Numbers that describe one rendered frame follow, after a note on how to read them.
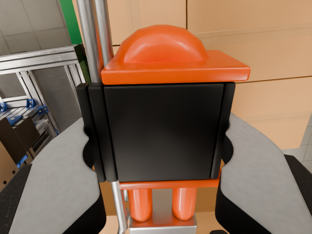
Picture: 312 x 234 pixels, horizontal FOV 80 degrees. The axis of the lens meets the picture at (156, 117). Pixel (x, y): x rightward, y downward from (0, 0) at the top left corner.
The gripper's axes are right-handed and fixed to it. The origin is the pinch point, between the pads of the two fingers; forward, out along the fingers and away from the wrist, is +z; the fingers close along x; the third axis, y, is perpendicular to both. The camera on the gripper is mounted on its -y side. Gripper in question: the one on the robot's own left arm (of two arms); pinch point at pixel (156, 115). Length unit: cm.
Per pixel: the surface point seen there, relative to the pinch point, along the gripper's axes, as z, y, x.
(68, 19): 120, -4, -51
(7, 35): 119, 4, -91
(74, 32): 120, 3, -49
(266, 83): 67, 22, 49
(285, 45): 67, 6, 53
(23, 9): 120, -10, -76
